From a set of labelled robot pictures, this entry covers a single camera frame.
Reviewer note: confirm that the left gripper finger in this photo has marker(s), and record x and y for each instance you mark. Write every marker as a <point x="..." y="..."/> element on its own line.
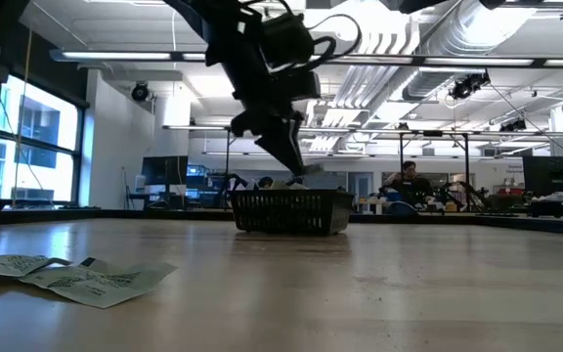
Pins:
<point x="299" y="142"/>
<point x="279" y="142"/>

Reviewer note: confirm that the large glass window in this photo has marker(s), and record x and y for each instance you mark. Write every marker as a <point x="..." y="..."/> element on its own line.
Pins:
<point x="42" y="122"/>

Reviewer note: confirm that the silver ceiling air duct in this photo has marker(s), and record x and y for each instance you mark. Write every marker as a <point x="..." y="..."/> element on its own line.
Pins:
<point x="457" y="29"/>

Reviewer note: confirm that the scattered white paper packets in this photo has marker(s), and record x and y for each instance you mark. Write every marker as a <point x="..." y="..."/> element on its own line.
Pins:
<point x="100" y="286"/>

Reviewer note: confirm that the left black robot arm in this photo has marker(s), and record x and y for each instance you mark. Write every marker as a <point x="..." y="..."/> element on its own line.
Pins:
<point x="203" y="12"/>

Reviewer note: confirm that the black aluminium table frame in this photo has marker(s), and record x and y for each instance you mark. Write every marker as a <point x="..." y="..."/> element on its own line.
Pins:
<point x="115" y="215"/>

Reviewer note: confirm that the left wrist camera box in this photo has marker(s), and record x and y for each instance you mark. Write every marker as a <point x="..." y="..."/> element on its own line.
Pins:
<point x="286" y="41"/>

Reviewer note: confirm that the black metal rig frame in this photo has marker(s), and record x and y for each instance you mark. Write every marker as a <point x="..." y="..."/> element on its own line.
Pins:
<point x="433" y="133"/>

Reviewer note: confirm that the person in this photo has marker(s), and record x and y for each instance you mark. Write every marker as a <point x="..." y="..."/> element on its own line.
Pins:
<point x="411" y="183"/>
<point x="264" y="182"/>

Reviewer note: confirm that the round black ceiling camera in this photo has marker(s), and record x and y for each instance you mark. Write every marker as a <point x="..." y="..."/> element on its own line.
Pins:
<point x="140" y="91"/>

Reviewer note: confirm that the black computer monitor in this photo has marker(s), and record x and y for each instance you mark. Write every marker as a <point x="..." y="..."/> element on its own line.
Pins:
<point x="552" y="173"/>
<point x="164" y="170"/>

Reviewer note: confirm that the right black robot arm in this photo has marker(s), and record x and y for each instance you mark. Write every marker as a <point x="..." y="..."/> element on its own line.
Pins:
<point x="418" y="5"/>

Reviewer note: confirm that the black slotted plastic basket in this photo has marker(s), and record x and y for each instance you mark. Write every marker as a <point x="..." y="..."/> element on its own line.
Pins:
<point x="291" y="212"/>

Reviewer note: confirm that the black ceiling mounted camera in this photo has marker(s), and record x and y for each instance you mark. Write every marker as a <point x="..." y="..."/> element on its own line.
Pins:
<point x="512" y="125"/>
<point x="464" y="88"/>

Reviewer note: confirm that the blue rounded chair back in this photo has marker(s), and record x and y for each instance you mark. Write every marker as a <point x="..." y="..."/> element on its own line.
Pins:
<point x="402" y="209"/>

